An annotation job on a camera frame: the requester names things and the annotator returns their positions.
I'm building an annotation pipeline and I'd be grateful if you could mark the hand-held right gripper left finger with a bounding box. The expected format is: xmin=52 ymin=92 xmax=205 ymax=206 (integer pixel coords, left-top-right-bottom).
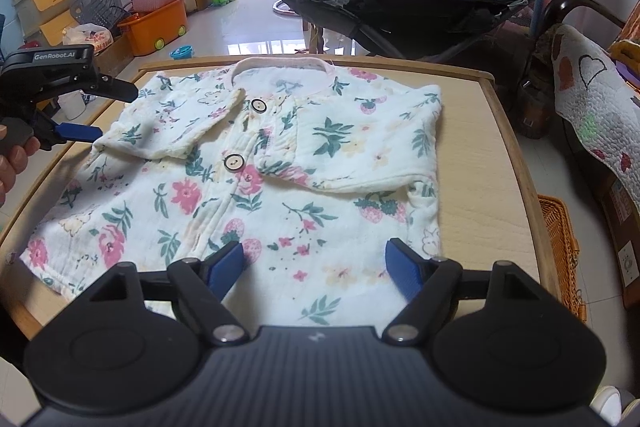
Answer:
xmin=90 ymin=241 xmax=250 ymax=347

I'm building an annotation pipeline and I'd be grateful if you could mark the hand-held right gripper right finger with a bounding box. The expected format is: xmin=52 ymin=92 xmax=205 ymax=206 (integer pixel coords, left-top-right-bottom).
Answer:
xmin=382 ymin=238 xmax=546 ymax=347

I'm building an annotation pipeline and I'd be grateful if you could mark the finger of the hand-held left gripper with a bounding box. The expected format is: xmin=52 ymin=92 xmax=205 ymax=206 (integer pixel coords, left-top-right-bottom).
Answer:
xmin=30 ymin=113 xmax=104 ymax=152
xmin=60 ymin=74 xmax=139 ymax=104

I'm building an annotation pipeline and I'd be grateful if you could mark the white floral baby shirt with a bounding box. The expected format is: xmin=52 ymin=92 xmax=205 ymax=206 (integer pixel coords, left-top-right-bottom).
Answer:
xmin=20 ymin=56 xmax=447 ymax=326

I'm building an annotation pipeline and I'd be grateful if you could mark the orange wicker basket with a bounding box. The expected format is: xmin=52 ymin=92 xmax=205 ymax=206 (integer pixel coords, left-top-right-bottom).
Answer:
xmin=537 ymin=194 xmax=589 ymax=324

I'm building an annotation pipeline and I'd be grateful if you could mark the person's left hand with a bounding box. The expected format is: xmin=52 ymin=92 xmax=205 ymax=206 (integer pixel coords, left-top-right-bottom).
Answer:
xmin=0 ymin=139 xmax=42 ymax=208

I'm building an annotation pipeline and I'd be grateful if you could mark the white plastic jug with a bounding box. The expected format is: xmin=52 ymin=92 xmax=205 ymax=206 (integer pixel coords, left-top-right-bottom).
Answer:
xmin=60 ymin=89 xmax=89 ymax=121

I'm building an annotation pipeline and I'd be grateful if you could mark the plastic bag orange print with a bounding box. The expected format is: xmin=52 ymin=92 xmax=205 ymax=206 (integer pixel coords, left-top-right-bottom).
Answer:
xmin=62 ymin=23 xmax=114 ymax=54

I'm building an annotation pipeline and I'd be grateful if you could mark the grey plastic basket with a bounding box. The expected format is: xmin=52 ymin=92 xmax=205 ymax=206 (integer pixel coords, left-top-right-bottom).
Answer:
xmin=70 ymin=0 xmax=134 ymax=41

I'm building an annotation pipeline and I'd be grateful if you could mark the orange wheeled storage bin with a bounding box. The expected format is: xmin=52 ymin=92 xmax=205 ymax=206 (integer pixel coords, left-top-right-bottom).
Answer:
xmin=117 ymin=0 xmax=189 ymax=58

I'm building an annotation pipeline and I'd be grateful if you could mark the wooden low table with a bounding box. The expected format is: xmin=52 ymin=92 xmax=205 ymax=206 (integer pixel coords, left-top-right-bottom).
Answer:
xmin=0 ymin=54 xmax=562 ymax=339

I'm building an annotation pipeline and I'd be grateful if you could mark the silver hula hoop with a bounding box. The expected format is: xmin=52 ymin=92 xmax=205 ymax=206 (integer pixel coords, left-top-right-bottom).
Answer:
xmin=270 ymin=0 xmax=302 ymax=21

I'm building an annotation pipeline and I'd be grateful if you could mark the wooden armchair floral cover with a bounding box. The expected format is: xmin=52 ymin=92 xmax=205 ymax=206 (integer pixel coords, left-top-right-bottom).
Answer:
xmin=515 ymin=0 xmax=640 ymax=138

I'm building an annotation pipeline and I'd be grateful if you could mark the brown box white label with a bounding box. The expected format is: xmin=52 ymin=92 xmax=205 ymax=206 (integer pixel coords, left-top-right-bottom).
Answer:
xmin=600 ymin=177 xmax=640 ymax=309

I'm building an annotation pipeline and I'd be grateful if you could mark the white patchwork quilt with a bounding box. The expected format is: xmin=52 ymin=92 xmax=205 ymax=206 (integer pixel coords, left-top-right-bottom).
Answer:
xmin=550 ymin=24 xmax=640 ymax=208

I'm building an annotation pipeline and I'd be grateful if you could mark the white slipper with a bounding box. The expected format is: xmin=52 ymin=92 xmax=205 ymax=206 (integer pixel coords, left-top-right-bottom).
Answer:
xmin=590 ymin=384 xmax=637 ymax=426

